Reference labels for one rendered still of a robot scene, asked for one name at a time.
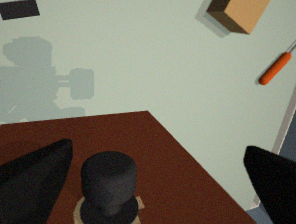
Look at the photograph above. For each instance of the orange screwdriver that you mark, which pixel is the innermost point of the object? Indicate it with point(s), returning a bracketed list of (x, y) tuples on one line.
[(275, 67)]

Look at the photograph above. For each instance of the brown wooden door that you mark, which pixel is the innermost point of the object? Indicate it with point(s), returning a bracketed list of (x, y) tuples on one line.
[(171, 186)]

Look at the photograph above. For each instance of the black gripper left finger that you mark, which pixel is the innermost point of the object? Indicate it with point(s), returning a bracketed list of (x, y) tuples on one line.
[(31, 184)]

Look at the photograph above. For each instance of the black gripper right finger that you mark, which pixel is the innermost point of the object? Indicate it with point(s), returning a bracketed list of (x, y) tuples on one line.
[(274, 180)]

